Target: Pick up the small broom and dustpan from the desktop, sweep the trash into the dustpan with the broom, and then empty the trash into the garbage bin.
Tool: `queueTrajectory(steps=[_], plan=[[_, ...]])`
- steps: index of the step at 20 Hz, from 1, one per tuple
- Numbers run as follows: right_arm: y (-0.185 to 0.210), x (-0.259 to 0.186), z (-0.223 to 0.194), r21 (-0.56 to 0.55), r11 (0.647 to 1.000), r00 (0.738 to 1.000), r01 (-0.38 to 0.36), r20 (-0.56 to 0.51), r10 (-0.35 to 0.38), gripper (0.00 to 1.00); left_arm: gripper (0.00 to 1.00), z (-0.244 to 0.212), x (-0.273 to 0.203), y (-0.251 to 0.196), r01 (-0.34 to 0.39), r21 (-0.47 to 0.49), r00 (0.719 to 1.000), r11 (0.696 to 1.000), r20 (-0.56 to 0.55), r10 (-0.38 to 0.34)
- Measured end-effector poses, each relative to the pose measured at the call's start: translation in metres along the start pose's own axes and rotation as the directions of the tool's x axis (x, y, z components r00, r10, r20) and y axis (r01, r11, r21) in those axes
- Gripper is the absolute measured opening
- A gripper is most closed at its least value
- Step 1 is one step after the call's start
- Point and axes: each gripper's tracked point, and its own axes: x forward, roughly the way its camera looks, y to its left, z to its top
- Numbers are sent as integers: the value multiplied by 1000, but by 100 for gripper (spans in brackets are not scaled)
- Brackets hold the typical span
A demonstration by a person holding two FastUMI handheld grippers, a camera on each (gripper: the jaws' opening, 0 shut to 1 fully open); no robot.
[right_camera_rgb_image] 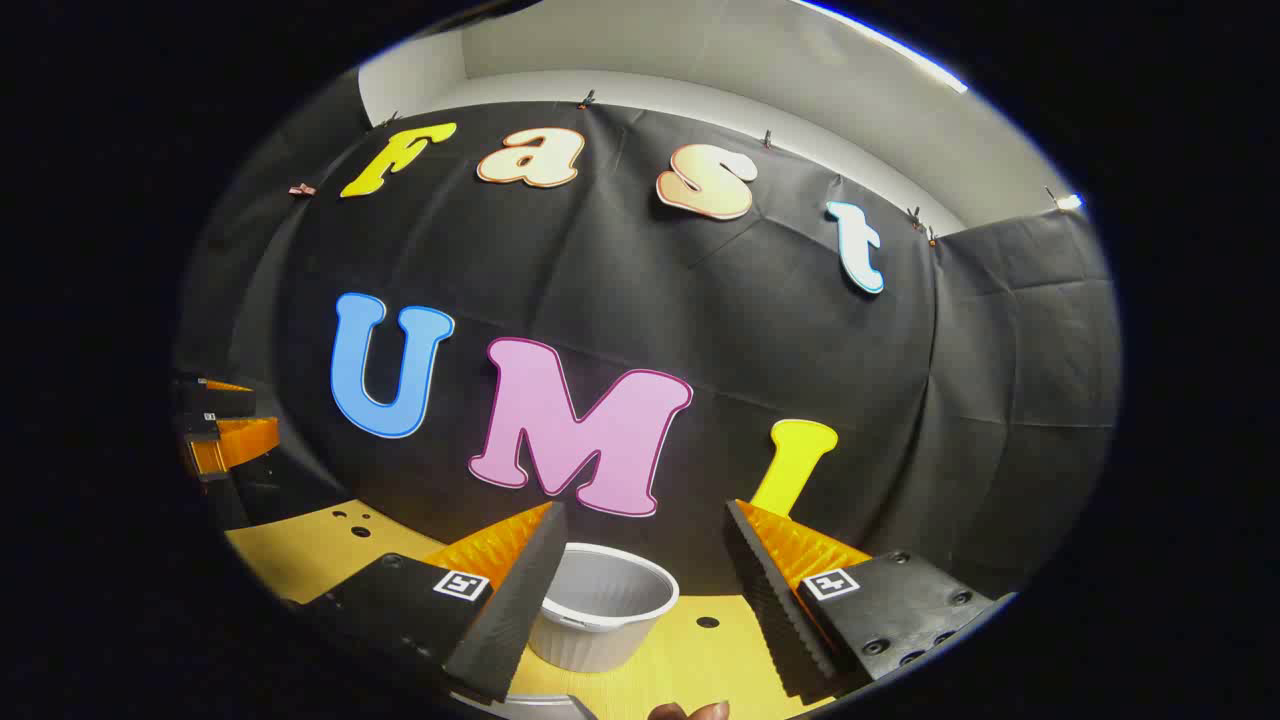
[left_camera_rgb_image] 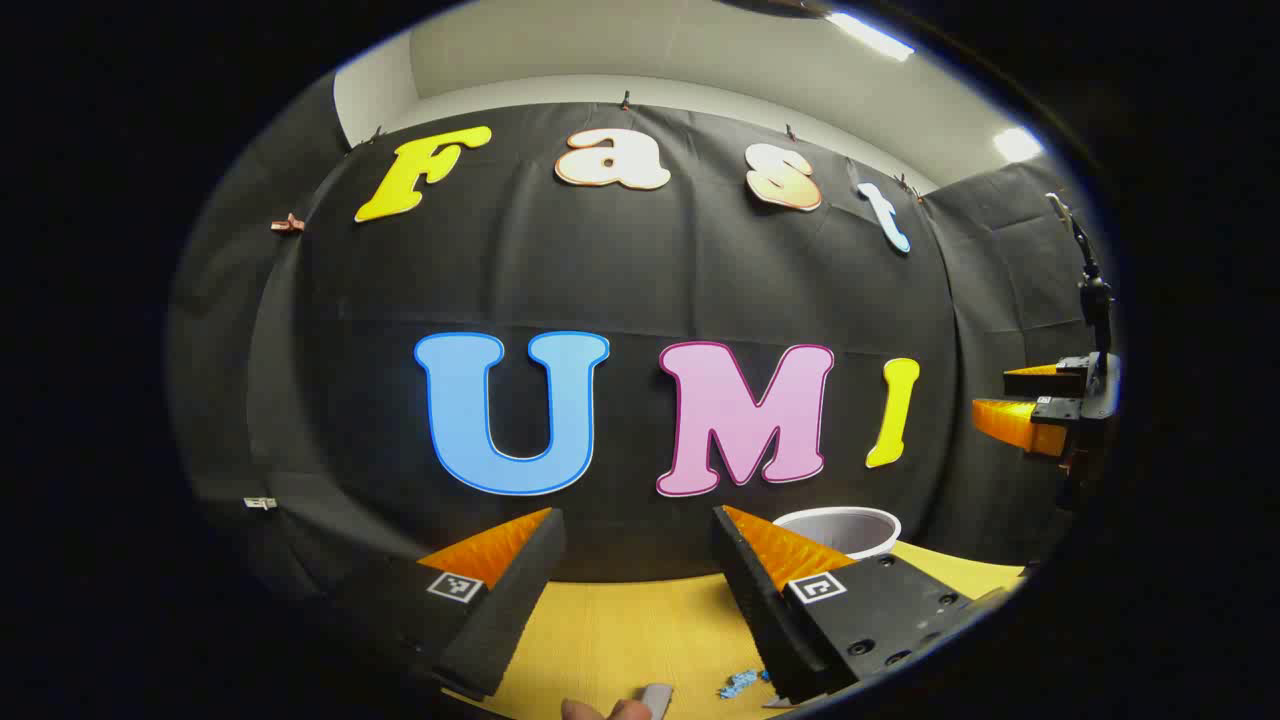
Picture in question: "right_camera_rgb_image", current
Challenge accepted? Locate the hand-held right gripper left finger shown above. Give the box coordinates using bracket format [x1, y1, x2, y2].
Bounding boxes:
[300, 500, 569, 704]

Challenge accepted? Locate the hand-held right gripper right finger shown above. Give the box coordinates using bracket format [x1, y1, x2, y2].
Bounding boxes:
[723, 498, 1016, 701]

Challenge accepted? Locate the grey ribbed garbage bin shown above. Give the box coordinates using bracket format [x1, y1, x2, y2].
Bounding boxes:
[527, 543, 680, 674]

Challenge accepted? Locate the black backdrop cloth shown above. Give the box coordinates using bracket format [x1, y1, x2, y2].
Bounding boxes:
[175, 100, 1121, 601]

